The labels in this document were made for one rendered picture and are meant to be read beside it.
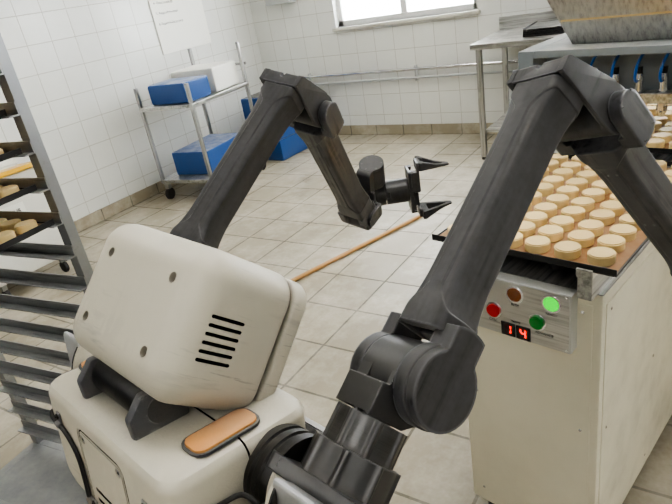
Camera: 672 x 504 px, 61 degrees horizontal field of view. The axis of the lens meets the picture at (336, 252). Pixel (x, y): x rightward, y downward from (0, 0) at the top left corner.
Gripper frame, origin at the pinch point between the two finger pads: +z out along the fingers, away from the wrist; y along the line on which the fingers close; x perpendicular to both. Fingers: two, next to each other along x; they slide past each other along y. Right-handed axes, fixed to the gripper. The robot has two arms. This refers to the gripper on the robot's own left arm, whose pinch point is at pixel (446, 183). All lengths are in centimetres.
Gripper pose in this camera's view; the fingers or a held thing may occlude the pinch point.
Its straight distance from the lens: 140.1
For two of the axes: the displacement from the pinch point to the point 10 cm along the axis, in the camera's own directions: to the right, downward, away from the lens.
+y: 1.6, 9.0, 4.1
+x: 0.2, 4.1, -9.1
